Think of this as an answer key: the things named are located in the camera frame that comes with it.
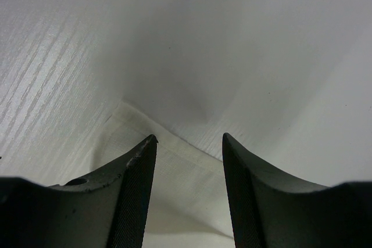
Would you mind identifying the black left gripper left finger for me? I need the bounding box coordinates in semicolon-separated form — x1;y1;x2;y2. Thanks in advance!
1;135;158;247

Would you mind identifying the white cloth napkin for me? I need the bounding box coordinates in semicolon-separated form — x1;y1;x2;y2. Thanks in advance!
49;101;236;248

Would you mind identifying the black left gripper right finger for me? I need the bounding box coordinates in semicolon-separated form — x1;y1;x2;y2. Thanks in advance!
222;133;371;247

